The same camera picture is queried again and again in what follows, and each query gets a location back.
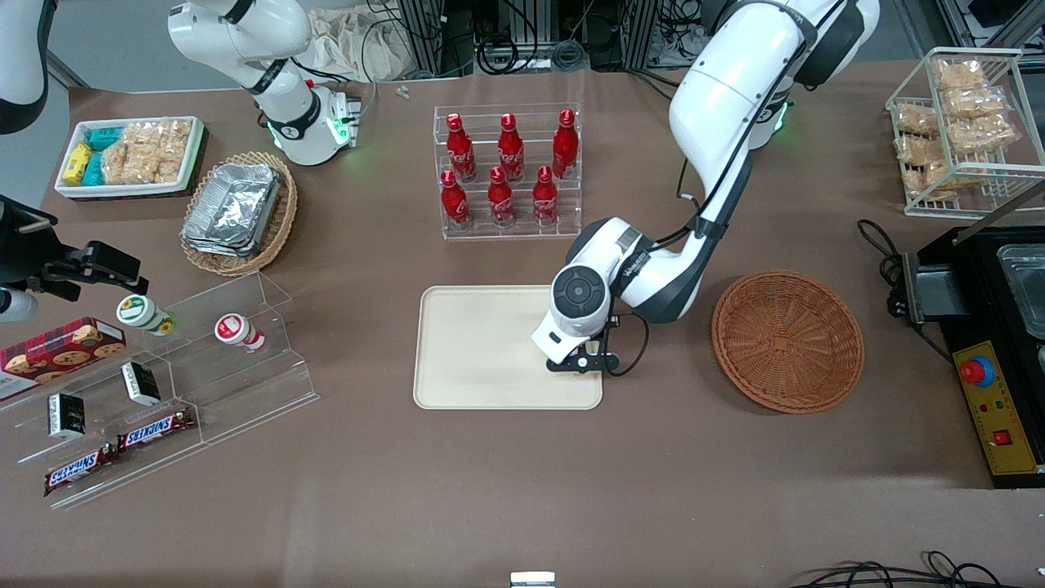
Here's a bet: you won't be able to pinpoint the light wicker basket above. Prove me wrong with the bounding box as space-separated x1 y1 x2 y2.
180 151 299 278

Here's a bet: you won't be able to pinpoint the black appliance cable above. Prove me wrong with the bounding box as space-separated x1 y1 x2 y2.
857 219 909 319

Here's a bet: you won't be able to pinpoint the red lid yogurt cup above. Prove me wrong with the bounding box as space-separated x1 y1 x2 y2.
214 314 268 354

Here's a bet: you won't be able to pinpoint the clear acrylic stepped stand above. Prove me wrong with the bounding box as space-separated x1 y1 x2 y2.
0 271 321 512

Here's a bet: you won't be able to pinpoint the red cola bottle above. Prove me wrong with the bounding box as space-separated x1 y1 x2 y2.
553 109 580 179
532 166 559 227
498 114 526 182
446 113 478 183
487 166 516 228
441 169 472 229

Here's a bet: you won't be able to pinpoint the red tartan cookie box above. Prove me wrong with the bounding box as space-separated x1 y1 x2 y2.
0 317 127 401

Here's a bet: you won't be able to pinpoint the brown wicker basket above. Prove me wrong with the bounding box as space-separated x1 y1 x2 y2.
711 270 865 415

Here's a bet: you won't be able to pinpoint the white plastic tub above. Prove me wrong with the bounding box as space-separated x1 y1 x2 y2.
54 116 207 200

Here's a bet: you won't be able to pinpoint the clear acrylic bottle stand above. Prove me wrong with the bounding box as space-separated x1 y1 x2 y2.
433 103 583 241

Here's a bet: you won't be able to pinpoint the black cooking appliance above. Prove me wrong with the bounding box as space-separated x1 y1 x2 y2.
888 225 1045 491

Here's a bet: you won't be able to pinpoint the cream plastic tray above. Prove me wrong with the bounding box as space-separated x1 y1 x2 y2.
413 285 605 411

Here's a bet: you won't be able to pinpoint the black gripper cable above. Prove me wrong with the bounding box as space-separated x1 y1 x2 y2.
606 313 651 378

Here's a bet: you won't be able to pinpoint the white cloth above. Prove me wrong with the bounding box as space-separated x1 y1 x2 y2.
314 4 401 82

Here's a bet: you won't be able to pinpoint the green sunflower yogurt cup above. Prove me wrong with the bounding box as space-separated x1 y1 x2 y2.
116 294 179 337

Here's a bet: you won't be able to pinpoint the steel pan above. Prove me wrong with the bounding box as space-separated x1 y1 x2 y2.
996 243 1045 340

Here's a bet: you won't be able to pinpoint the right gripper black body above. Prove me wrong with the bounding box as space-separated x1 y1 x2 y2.
0 194 64 285

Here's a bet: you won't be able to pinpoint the aluminium foil container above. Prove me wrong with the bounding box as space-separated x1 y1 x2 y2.
181 220 270 257
186 162 282 250

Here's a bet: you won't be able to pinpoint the rice cracker snack packet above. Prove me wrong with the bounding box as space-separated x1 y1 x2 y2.
902 162 960 202
943 86 1007 120
102 122 161 185
935 59 985 91
947 114 1018 155
149 118 193 183
894 102 940 136
896 135 948 165

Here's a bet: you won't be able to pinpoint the yellow snack packet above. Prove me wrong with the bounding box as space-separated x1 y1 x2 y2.
64 143 95 185

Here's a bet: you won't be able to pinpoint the yellow control panel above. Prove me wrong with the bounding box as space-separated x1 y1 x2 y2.
954 341 1039 476

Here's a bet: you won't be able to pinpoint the small black white box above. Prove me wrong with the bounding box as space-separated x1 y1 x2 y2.
121 361 162 407
47 393 87 440

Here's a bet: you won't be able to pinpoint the white wire rack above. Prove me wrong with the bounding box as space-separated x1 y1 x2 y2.
886 47 1045 219

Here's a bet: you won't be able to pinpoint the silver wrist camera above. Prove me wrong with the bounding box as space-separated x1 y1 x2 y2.
0 290 38 324

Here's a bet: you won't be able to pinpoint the black floor cables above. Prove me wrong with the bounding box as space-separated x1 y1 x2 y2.
788 551 1045 588

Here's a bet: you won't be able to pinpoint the Snickers chocolate bar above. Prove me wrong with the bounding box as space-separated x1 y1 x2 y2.
43 445 119 497
117 406 197 452

